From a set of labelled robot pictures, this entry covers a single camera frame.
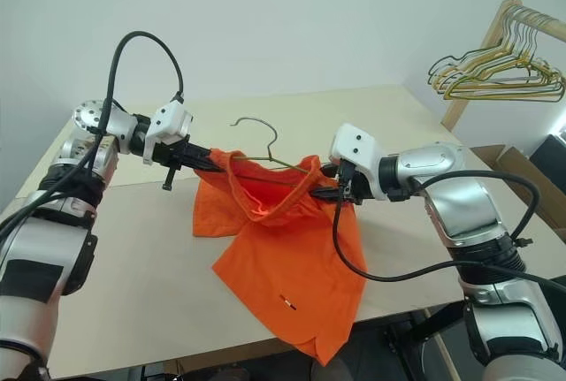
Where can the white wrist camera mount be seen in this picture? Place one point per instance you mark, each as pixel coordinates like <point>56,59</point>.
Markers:
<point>356,144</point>
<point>170,122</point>

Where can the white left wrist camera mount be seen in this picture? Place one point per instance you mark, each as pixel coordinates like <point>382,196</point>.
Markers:
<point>170,122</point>

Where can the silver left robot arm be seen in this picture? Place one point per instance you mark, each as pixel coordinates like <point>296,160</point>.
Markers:
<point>40,239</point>

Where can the light wooden stick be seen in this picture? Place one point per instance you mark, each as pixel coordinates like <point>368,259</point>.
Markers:
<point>442,345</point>

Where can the black box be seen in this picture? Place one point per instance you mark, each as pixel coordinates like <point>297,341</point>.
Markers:
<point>550,157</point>

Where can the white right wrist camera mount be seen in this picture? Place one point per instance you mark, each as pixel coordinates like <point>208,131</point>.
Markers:
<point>356,144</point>

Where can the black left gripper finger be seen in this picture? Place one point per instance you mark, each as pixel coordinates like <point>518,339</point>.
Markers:
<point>205,154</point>
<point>205,166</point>

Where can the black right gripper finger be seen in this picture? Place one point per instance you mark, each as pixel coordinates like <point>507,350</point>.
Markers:
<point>331,194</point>
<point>329,171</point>

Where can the black table frame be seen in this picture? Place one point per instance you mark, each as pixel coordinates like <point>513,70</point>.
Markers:
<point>411,328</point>

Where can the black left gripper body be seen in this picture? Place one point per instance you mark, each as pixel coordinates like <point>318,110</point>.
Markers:
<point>174,153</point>

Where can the orange shorts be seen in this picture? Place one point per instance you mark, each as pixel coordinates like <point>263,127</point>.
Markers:
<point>287,266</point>

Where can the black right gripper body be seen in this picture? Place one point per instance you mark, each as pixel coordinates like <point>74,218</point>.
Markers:
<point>356,186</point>

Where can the wooden clothes rack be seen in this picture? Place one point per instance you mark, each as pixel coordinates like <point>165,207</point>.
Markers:
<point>455,111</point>

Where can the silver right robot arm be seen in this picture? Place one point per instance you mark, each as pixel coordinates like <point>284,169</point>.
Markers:
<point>468,204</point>

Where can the brown cardboard box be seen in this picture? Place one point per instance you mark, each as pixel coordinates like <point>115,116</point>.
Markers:
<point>530,186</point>

